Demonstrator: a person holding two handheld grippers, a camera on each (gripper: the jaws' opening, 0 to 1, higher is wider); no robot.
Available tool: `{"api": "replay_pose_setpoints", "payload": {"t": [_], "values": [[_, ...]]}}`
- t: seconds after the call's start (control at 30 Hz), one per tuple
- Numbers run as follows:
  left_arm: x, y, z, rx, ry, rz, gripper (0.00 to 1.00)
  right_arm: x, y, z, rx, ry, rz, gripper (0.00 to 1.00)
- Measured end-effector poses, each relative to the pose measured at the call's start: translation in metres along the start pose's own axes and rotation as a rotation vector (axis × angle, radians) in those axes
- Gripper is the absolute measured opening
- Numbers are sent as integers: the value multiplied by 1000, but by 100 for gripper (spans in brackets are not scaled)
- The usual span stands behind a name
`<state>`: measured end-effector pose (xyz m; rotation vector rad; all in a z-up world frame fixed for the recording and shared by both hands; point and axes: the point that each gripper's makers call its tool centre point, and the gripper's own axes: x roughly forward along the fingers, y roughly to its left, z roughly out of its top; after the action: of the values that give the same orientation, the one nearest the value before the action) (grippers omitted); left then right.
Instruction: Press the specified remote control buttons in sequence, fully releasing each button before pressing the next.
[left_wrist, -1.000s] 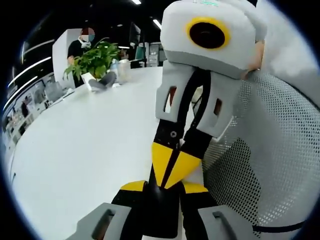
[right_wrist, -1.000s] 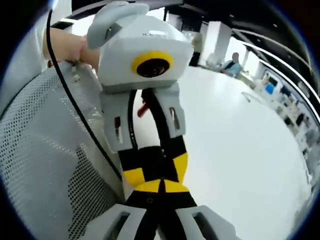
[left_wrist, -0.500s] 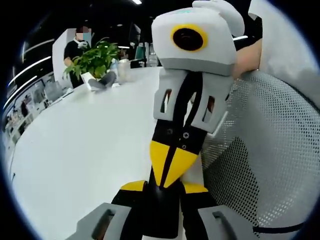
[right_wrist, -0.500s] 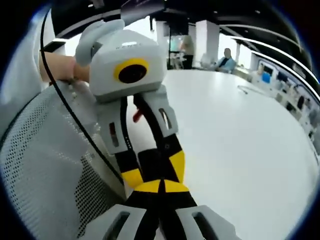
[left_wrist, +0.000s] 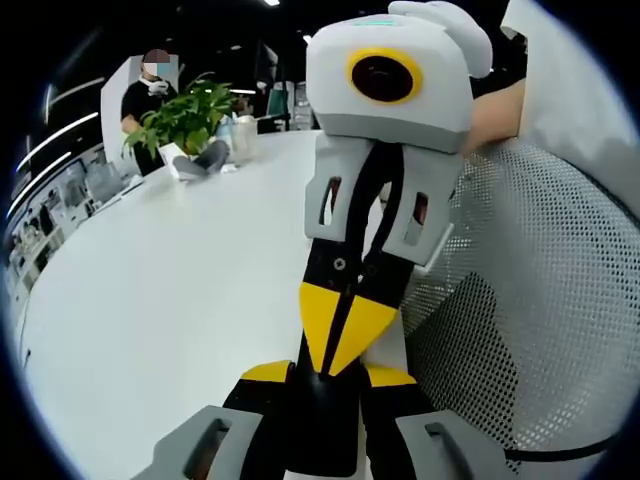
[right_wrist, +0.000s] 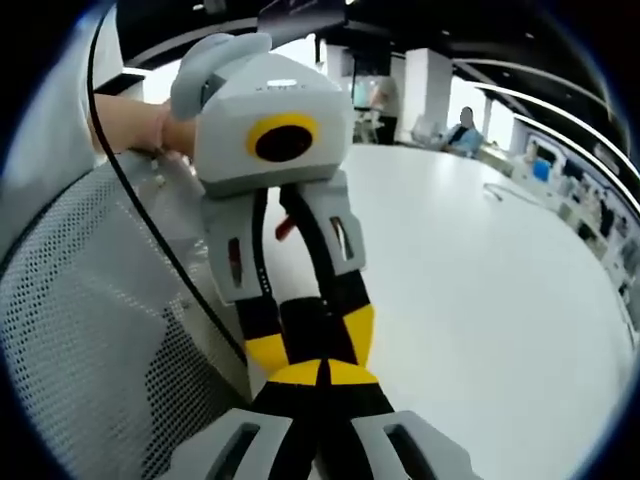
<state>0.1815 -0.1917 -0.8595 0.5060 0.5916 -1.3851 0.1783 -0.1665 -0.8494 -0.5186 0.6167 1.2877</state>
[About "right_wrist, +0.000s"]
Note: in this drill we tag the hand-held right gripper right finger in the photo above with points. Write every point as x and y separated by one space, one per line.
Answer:
360 400

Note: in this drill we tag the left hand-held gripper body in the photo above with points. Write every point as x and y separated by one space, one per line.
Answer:
225 150

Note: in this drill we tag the ceiling light strip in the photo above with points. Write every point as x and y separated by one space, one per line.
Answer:
565 132
565 110

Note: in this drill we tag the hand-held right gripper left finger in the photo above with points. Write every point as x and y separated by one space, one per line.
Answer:
280 400

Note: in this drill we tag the person's left hand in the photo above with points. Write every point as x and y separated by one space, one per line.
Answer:
180 135

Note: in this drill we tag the person's white shirt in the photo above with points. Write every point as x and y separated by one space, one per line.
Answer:
55 90

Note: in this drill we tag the black remote control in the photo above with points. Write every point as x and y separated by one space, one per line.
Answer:
305 325

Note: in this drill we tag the grey mesh office chair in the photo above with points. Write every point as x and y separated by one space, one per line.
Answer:
85 325

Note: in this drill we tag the white display counter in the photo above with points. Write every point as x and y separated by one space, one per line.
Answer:
580 200

